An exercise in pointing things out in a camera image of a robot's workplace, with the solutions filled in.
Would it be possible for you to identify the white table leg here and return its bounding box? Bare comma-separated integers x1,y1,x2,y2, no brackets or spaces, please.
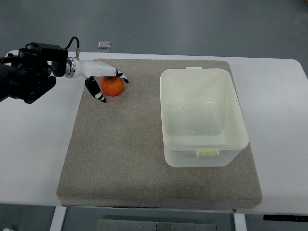
233,213,247,231
50,206,67,231

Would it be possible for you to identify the grey felt mat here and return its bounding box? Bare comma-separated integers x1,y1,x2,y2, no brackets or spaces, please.
57,58,262,210

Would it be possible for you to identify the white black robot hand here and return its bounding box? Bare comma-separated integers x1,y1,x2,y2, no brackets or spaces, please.
64,57,129,103

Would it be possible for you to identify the white right table leg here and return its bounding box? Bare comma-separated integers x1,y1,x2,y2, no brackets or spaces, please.
233,213,247,231

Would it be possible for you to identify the metal plate under table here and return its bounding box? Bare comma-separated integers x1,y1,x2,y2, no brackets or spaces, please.
96,219,217,231

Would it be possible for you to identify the small clear square object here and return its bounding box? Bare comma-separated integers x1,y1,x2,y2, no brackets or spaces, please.
97,40,111,50

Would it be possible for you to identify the white plastic box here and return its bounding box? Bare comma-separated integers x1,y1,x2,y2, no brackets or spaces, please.
160,67,249,167

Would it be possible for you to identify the orange fruit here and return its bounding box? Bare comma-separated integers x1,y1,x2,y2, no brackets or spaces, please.
100,77,124,97

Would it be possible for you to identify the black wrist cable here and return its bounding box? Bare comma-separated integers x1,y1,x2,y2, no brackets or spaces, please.
64,36,81,59

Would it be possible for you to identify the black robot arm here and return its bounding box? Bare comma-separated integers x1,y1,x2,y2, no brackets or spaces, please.
0,42,68,104

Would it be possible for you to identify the black table control panel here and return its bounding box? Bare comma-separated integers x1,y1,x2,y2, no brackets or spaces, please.
263,215,308,222

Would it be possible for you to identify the white left table leg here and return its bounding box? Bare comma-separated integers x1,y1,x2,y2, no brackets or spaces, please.
50,206,67,231

